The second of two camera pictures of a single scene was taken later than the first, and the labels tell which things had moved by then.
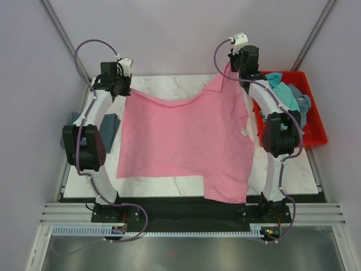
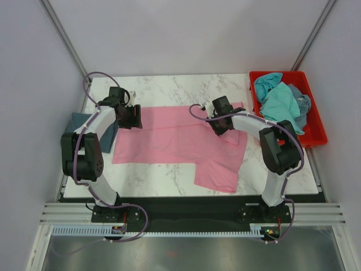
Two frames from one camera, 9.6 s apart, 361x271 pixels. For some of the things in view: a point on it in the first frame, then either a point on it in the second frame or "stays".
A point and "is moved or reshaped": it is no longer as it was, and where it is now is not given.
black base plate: [189, 212] stays
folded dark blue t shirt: [109, 127] stays
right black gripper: [232, 57] → [218, 132]
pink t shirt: [209, 136] is moved or reshaped
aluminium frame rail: [331, 214] stays
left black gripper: [128, 79] → [135, 121]
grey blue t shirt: [304, 101] stays
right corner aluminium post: [312, 34] stays
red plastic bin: [315, 133] stays
